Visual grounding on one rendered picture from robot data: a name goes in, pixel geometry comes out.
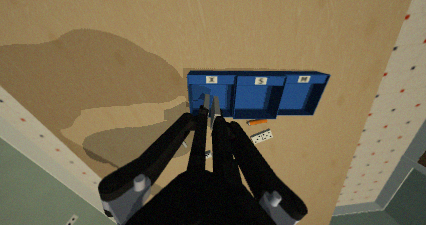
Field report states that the white domino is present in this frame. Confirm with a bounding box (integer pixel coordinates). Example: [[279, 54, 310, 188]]
[[251, 129, 273, 144]]

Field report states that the orange battery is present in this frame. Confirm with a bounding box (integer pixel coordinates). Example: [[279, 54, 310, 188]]
[[248, 119, 267, 125]]

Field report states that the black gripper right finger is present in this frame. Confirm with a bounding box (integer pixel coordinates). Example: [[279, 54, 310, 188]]
[[211, 96, 308, 225]]

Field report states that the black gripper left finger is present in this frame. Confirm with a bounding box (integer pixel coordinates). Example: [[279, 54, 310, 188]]
[[98, 94, 210, 225]]

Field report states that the blue rack of labelled bins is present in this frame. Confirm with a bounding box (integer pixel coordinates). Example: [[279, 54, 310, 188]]
[[187, 70, 331, 119]]

